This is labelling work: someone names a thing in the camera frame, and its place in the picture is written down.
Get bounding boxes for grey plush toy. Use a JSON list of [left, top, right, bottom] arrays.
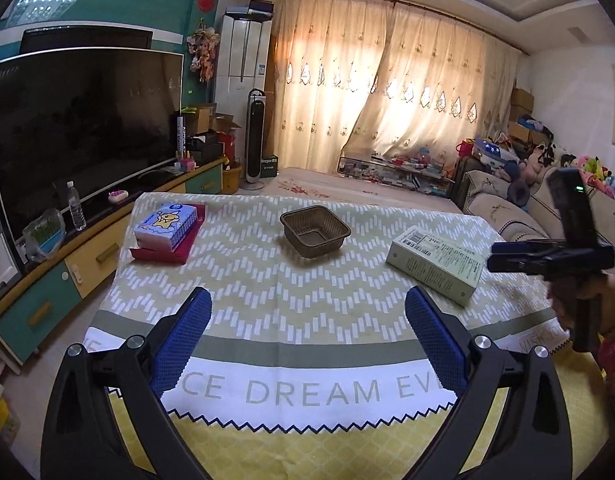
[[507, 179, 532, 211]]

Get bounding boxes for glass coffee table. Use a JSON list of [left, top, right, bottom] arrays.
[[337, 150, 455, 193]]

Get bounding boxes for large black television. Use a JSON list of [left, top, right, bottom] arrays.
[[0, 50, 184, 276]]

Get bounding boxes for black flat panel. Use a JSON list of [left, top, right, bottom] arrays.
[[18, 27, 154, 56]]

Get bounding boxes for hanging artificial flowers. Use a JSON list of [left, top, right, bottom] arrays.
[[188, 19, 222, 83]]

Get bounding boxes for green chevron tablecloth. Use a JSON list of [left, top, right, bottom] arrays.
[[85, 191, 575, 433]]

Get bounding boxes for open cardboard box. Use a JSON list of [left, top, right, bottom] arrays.
[[188, 102, 241, 133]]

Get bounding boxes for clear plastic bag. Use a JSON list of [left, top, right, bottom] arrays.
[[22, 208, 66, 263]]

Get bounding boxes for pile of plush toys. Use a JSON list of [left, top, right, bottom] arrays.
[[517, 140, 615, 201]]

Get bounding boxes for yellow lattice table cover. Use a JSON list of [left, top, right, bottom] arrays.
[[105, 347, 611, 480]]

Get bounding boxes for clear water bottle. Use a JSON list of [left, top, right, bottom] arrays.
[[68, 181, 87, 232]]

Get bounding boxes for beige floral rug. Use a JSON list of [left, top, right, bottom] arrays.
[[238, 166, 461, 213]]

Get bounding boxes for beige curtain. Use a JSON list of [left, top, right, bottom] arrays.
[[268, 0, 521, 181]]

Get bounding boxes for black tower fan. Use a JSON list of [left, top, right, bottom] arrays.
[[245, 88, 267, 183]]

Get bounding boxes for flat red box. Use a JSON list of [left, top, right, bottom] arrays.
[[129, 203, 207, 265]]

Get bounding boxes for blue star print bag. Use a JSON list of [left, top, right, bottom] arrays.
[[475, 137, 509, 162]]

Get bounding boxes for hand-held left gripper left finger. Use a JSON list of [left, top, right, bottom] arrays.
[[40, 286, 213, 480]]

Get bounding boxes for black box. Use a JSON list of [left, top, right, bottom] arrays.
[[185, 132, 224, 166]]

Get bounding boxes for teal and yellow cabinet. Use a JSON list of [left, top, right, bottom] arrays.
[[0, 157, 223, 376]]

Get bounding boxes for boxes on air conditioner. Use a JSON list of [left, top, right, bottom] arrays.
[[225, 0, 276, 18]]

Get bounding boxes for blue tissue pack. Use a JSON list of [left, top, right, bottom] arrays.
[[134, 201, 198, 251]]

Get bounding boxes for red gift bag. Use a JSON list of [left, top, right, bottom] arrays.
[[216, 130, 242, 163]]

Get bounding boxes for white printed tube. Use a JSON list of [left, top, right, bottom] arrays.
[[175, 112, 188, 161]]

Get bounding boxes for person's right hand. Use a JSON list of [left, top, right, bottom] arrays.
[[546, 274, 615, 343]]

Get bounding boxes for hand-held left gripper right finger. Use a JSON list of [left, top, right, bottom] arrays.
[[405, 286, 585, 480]]

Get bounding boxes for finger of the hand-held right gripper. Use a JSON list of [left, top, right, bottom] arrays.
[[486, 254, 544, 276], [491, 241, 549, 257]]

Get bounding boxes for beige sofa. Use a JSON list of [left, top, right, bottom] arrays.
[[455, 157, 615, 266]]

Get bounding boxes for brown plastic tray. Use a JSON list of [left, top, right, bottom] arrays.
[[280, 206, 351, 259]]

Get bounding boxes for stack of cardboard boxes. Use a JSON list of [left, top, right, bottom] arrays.
[[507, 87, 553, 146]]

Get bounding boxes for pale green cardboard box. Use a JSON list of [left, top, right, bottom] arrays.
[[386, 226, 485, 307]]

